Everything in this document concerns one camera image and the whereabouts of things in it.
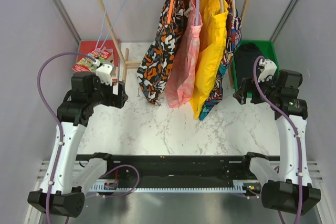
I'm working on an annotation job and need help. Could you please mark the yellow shorts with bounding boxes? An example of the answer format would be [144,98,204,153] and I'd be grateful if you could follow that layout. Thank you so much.
[190,0,228,119]

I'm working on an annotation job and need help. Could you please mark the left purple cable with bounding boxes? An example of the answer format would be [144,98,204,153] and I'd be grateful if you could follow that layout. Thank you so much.
[37,52,97,224]

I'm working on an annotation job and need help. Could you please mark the grey slotted cable duct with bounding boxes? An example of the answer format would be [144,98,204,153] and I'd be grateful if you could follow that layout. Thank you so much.
[89,181,261,194]

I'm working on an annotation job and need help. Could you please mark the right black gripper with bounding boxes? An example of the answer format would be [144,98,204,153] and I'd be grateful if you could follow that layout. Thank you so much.
[233,74,281,104]

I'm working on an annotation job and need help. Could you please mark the pink patterned shorts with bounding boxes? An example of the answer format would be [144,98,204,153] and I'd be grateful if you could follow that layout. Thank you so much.
[165,0,203,108]

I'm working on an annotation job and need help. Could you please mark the large red book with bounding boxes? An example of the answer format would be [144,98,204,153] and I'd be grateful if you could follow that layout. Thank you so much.
[78,40,119,75]

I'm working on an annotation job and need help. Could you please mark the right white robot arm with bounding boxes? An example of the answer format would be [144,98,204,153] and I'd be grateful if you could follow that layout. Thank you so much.
[233,70,321,216]

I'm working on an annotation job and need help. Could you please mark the blue wire hanger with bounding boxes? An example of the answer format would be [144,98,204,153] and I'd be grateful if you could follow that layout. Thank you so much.
[95,0,127,62]

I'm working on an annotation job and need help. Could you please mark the camouflage orange black shorts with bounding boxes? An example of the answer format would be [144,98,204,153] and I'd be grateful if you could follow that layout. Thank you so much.
[136,0,187,104]

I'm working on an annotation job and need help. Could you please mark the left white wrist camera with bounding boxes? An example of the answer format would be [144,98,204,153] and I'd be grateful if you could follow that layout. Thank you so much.
[96,63,117,86]

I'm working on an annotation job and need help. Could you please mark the colourful paperback book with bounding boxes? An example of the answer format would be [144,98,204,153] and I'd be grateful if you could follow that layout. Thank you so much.
[72,47,113,72]

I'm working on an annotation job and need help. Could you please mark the purple cable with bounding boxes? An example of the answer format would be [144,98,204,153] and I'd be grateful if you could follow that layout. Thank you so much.
[252,56,303,224]
[37,52,97,224]

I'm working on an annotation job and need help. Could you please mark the green plastic tray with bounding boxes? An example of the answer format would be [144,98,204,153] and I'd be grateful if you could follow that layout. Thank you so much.
[231,40,280,91]

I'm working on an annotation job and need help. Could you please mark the wooden clothes rack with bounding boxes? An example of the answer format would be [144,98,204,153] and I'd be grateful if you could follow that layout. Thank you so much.
[97,0,250,87]

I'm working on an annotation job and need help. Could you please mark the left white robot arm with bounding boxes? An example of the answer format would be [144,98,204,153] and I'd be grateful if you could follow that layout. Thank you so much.
[27,72,128,218]

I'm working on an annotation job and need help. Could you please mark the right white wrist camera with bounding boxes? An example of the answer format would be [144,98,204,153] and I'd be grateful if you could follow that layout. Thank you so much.
[257,59,277,83]

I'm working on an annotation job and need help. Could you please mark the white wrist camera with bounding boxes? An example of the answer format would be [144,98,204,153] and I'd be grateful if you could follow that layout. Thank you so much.
[96,63,117,86]
[257,59,277,83]

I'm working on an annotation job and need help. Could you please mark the dark navy shorts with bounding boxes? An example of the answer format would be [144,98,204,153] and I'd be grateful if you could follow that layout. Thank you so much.
[234,43,263,87]

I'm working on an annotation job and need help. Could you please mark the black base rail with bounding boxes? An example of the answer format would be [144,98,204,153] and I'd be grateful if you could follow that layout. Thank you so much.
[76,153,281,188]

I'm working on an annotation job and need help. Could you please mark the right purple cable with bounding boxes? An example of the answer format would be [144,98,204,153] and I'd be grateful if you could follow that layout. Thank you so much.
[252,56,303,224]

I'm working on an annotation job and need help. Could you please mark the comic print shorts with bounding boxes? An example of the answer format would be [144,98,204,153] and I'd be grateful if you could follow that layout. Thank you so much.
[198,0,242,121]

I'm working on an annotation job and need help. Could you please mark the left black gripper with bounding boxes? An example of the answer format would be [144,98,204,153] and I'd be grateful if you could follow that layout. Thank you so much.
[87,73,128,109]

